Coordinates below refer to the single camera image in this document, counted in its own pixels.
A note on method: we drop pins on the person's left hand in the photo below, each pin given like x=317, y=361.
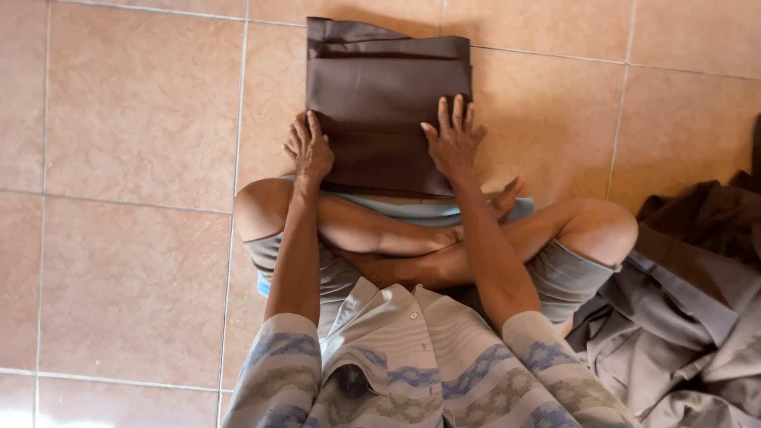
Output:
x=312, y=156

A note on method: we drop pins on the person's right hand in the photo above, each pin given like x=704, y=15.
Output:
x=455, y=148

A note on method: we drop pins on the dark brown cloth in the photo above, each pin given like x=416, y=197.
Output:
x=380, y=101

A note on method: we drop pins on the light blue cloth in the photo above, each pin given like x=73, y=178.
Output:
x=416, y=211

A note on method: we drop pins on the person's left leg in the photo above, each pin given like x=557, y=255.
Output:
x=368, y=223

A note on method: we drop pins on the person's leg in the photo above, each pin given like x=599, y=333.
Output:
x=571, y=229
x=368, y=223

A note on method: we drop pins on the person's right leg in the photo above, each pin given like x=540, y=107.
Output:
x=571, y=229

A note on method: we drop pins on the person's grey shorts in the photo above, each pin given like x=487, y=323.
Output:
x=565, y=279

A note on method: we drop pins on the person's patterned beige shirt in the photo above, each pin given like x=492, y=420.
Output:
x=416, y=362

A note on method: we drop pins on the crumpled dark brown garment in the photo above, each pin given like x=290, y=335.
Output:
x=713, y=217

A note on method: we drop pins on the crumpled grey garment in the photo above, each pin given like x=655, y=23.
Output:
x=672, y=350

